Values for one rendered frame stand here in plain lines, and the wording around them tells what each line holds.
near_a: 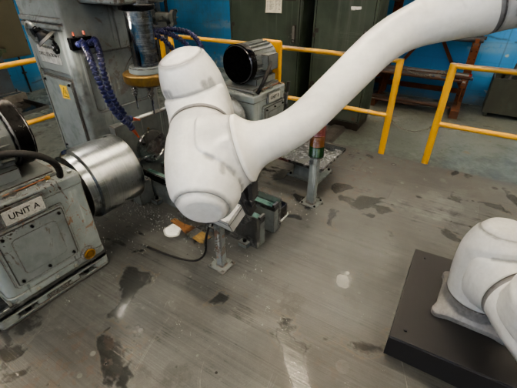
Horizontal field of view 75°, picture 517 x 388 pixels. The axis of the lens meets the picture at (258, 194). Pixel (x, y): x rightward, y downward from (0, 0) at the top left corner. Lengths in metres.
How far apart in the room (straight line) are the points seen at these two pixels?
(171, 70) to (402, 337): 0.81
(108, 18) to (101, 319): 1.06
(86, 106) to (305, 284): 1.05
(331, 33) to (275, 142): 3.83
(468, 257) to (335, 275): 0.42
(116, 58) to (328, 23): 3.07
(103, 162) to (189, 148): 0.77
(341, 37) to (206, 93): 3.74
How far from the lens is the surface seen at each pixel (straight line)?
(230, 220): 0.97
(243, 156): 0.45
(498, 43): 5.95
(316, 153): 1.35
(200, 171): 0.44
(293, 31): 4.43
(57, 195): 1.11
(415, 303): 1.08
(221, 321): 1.05
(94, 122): 1.53
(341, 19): 4.23
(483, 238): 0.94
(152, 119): 1.54
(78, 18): 1.47
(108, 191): 1.20
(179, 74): 0.55
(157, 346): 1.04
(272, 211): 1.26
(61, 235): 1.15
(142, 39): 1.35
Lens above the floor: 1.64
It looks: 33 degrees down
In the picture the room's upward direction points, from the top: straight up
